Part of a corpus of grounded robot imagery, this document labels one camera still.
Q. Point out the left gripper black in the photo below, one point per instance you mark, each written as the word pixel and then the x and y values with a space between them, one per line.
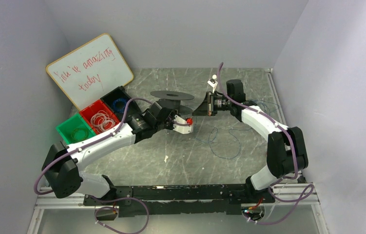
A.
pixel 168 117

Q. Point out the black spool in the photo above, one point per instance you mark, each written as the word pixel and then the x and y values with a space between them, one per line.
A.
pixel 173 99

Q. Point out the black bin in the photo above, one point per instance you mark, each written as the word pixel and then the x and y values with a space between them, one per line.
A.
pixel 116 101

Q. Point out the green bin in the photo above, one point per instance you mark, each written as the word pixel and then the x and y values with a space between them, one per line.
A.
pixel 75 129

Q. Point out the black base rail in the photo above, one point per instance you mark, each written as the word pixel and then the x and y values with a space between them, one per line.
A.
pixel 230 199

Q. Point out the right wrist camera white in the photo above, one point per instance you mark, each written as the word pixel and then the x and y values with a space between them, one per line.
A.
pixel 213 83

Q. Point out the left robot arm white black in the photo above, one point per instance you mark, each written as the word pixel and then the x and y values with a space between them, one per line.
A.
pixel 64 165

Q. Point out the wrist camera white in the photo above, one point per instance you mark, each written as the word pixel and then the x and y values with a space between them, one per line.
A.
pixel 213 83
pixel 182 125

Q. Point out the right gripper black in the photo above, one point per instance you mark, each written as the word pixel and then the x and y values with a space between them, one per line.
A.
pixel 208 104

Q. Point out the red bin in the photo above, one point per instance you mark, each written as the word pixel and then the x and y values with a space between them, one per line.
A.
pixel 99 117

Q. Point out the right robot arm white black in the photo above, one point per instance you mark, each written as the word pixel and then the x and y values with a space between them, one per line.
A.
pixel 286 150

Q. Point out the whiteboard with red writing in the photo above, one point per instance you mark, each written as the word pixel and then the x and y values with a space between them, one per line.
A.
pixel 91 71

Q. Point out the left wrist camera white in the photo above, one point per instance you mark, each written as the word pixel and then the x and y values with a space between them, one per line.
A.
pixel 182 125

